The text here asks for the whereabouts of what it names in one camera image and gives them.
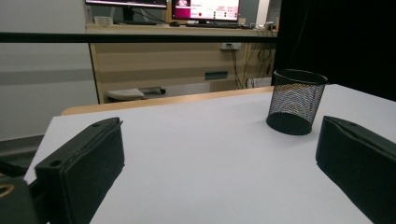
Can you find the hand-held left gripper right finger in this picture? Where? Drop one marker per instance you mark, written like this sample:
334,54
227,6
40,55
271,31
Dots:
358,161

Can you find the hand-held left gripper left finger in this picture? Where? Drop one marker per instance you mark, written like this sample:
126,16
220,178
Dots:
84,161

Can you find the black mesh pen holder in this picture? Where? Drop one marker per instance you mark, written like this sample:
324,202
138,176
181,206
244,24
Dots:
294,105

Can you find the office chair base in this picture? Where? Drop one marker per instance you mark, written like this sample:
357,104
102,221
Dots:
127,93

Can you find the black curtain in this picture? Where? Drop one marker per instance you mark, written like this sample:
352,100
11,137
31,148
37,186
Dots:
342,43

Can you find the wooden office desk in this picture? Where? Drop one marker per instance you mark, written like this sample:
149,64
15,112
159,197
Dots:
155,65

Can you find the white table cover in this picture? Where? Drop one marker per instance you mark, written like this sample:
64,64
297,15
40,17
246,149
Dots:
211,155

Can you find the green desk label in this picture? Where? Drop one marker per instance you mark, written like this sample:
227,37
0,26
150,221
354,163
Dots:
216,75

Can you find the dark-screen computer monitor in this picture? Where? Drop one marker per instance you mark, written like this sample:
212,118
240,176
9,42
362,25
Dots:
124,2

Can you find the black computer mouse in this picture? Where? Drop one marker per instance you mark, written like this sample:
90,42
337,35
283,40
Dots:
174,24

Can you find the black keyboard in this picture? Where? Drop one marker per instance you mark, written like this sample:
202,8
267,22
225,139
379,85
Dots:
214,25

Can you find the pink-screen computer monitor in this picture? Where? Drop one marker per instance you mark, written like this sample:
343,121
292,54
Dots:
205,9

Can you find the black horizontal rail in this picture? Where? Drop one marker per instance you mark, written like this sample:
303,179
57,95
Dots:
93,37

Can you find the white wall socket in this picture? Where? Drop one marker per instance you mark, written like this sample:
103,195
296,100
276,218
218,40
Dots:
231,46

